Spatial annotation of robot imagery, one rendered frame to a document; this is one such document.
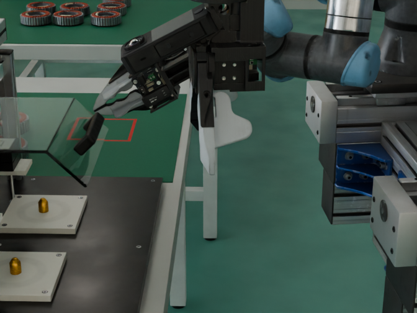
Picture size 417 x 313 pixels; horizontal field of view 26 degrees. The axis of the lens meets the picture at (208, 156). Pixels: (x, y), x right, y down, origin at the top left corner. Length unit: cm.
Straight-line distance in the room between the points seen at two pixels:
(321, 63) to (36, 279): 60
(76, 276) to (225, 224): 191
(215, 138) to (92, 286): 62
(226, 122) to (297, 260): 224
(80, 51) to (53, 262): 155
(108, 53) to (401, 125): 148
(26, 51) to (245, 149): 141
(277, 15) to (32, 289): 60
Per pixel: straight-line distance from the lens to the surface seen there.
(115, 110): 154
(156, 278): 162
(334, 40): 148
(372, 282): 314
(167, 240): 175
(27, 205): 184
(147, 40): 103
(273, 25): 145
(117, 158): 212
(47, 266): 162
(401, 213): 133
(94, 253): 167
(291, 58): 151
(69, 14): 341
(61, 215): 179
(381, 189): 140
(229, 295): 302
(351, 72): 147
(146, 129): 230
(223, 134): 101
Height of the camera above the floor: 156
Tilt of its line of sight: 22 degrees down
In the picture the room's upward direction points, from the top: straight up
